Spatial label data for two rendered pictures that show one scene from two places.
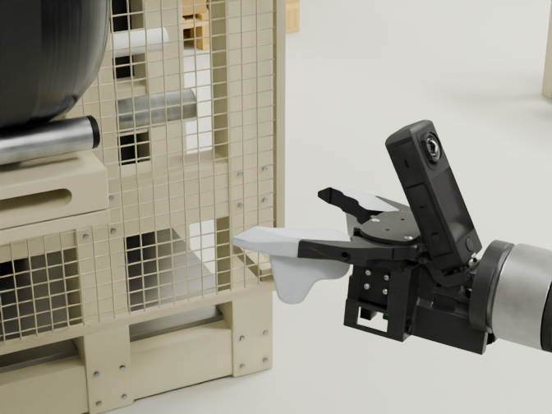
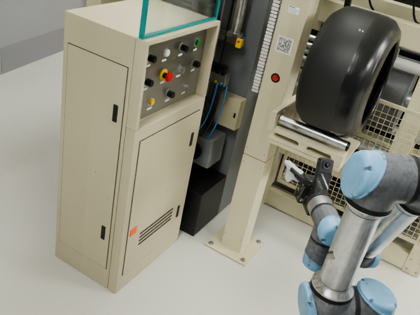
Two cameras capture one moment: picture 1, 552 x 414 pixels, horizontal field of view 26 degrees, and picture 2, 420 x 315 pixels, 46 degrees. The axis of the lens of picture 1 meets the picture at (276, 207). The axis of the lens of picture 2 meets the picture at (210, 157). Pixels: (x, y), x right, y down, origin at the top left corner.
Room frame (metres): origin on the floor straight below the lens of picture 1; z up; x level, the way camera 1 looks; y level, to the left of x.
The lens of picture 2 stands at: (-0.30, -0.92, 1.85)
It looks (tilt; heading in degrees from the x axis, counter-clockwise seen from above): 30 degrees down; 50
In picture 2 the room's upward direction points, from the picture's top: 12 degrees clockwise
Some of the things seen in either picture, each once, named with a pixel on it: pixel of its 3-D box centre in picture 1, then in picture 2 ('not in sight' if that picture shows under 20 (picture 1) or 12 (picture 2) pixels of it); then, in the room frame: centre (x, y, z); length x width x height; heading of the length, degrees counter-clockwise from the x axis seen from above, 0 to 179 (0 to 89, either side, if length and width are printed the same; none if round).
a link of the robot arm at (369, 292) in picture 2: not in sight; (369, 307); (0.78, -0.45, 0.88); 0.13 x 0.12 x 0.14; 150
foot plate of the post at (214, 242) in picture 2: not in sight; (235, 242); (1.39, 0.68, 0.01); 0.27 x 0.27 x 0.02; 25
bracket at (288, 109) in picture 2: not in sight; (288, 109); (1.44, 0.62, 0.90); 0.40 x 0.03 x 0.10; 25
